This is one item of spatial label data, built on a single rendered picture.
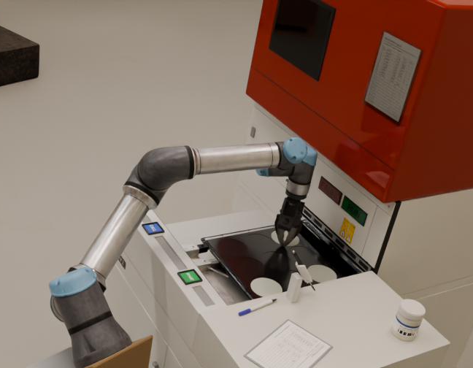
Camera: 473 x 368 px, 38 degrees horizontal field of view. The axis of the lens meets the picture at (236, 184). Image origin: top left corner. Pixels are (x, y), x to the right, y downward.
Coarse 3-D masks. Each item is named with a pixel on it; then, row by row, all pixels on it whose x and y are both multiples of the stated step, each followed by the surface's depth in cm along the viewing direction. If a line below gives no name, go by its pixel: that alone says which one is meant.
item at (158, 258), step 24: (144, 240) 213; (168, 240) 214; (144, 264) 215; (168, 264) 203; (192, 264) 205; (168, 288) 202; (192, 288) 195; (168, 312) 204; (192, 312) 190; (192, 336) 192
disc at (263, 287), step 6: (252, 282) 213; (258, 282) 213; (264, 282) 214; (270, 282) 214; (276, 282) 215; (252, 288) 210; (258, 288) 210; (264, 288) 211; (270, 288) 211; (276, 288) 212; (258, 294) 208; (264, 294) 208; (270, 294) 209
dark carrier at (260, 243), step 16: (208, 240) 228; (224, 240) 230; (240, 240) 232; (256, 240) 234; (272, 240) 235; (304, 240) 239; (224, 256) 222; (240, 256) 224; (256, 256) 225; (272, 256) 227; (288, 256) 228; (304, 256) 230; (320, 256) 232; (240, 272) 216; (256, 272) 218; (272, 272) 219; (288, 272) 221; (336, 272) 225
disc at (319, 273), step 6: (312, 270) 224; (318, 270) 224; (324, 270) 225; (330, 270) 226; (312, 276) 221; (318, 276) 222; (324, 276) 222; (330, 276) 223; (336, 276) 223; (318, 282) 219
